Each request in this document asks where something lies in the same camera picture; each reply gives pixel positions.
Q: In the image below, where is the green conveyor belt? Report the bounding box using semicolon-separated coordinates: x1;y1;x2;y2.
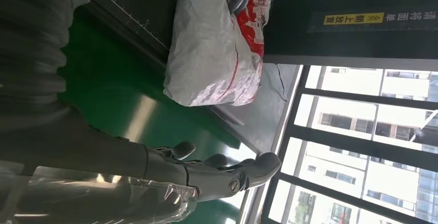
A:
57;7;261;224

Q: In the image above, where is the black scale column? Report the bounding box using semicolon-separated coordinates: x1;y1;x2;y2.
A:
262;0;438;72

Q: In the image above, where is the yellow and black column label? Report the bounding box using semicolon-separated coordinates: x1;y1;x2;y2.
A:
306;5;438;34

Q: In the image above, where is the white building outside window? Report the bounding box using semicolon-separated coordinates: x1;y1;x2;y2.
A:
268;66;438;224

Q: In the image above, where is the dark window frame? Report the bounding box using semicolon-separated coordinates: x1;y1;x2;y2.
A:
260;0;438;224

